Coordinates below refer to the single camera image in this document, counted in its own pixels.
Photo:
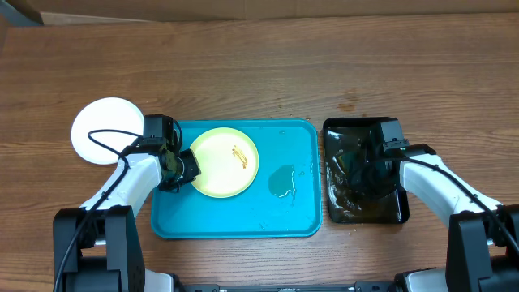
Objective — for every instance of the white plate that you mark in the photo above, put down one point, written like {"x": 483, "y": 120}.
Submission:
{"x": 110, "y": 113}

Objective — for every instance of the yellow plate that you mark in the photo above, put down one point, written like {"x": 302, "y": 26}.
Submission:
{"x": 228, "y": 160}

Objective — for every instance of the black water tray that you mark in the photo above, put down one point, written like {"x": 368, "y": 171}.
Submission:
{"x": 348, "y": 142}

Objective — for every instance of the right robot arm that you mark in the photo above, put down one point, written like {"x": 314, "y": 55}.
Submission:
{"x": 482, "y": 252}

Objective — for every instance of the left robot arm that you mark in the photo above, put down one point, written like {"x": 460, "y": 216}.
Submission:
{"x": 96, "y": 246}

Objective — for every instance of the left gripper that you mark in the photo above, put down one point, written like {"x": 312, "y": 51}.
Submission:
{"x": 194, "y": 171}

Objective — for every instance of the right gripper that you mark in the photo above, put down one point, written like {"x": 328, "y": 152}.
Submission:
{"x": 362, "y": 186}

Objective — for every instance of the teal plastic tray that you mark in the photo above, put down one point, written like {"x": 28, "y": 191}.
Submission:
{"x": 284, "y": 200}

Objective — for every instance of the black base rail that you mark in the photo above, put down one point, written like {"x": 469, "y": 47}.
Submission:
{"x": 358, "y": 286}

